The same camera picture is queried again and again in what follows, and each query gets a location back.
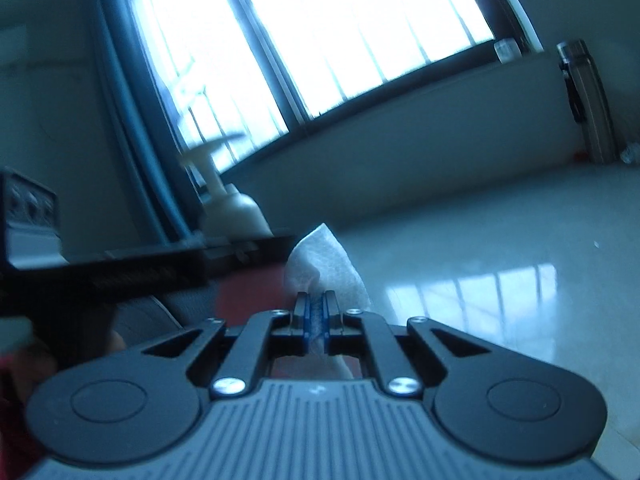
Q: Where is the white cleaning cloth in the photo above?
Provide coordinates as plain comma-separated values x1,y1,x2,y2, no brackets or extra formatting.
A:
272,224,371,380

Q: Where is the pink pump bottle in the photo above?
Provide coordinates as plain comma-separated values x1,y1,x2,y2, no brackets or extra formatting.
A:
179,131,288,326

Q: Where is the blue curtain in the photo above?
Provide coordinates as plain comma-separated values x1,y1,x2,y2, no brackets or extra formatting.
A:
81,0,201,244

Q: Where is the grey power strip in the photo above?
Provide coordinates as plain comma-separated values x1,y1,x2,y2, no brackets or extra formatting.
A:
1,167,67,270

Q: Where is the small clear cup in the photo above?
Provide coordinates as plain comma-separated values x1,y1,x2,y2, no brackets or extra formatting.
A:
494,38,522,64

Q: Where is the steel thermos flask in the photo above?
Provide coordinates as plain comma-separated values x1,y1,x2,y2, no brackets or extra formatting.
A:
556,39,617,165

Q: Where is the window frame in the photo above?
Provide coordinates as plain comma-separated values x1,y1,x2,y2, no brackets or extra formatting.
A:
130,0,534,170

